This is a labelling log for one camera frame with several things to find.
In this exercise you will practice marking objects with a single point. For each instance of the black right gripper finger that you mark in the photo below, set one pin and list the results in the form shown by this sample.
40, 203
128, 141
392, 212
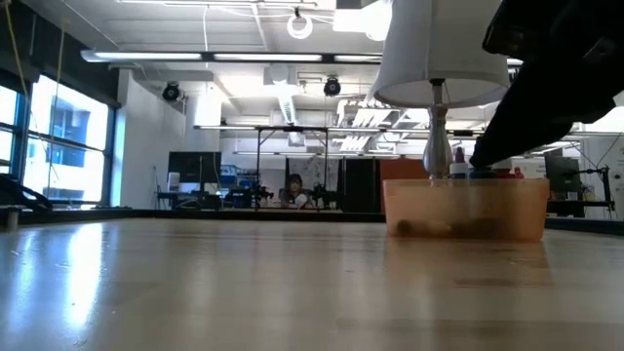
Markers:
526, 122

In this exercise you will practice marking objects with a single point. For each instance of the large red food colouring bottle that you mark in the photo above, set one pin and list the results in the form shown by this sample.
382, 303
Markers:
503, 167

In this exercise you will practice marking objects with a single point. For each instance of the large purple food colouring bottle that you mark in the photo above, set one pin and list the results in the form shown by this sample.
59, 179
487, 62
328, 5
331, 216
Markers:
459, 168

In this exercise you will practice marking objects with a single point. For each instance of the orange translucent plastic bin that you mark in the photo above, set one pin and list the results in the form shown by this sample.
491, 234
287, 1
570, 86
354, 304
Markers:
517, 209

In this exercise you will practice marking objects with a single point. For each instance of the black monitor on arm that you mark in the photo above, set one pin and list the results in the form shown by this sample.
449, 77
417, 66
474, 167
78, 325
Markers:
560, 173

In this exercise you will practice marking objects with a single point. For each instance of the small red background object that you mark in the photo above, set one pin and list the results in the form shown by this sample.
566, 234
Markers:
518, 172

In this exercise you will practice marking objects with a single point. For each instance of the white shade table lamp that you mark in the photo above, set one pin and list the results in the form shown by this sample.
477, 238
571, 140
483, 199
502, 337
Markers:
429, 49

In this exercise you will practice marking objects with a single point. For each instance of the orange background panel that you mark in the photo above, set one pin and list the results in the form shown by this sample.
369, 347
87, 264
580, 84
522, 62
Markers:
400, 168

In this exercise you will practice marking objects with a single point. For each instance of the black round ceiling spotlight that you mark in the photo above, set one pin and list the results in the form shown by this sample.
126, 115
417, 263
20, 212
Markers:
171, 91
332, 87

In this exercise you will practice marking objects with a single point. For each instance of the person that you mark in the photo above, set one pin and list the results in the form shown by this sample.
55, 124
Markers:
295, 190

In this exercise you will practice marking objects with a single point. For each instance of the long ceiling light bar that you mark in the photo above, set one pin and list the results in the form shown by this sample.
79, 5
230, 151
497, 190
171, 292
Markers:
244, 56

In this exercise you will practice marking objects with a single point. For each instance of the black background monitor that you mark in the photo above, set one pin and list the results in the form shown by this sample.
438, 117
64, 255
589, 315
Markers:
200, 166

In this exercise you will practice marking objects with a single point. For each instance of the large blue-framed window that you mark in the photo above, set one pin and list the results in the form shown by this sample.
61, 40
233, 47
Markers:
73, 146

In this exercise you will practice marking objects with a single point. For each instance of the black background workstation frame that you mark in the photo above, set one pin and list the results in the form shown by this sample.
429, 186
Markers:
302, 129

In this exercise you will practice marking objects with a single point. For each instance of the white ceiling air duct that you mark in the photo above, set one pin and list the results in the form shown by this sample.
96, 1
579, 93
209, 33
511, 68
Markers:
287, 105

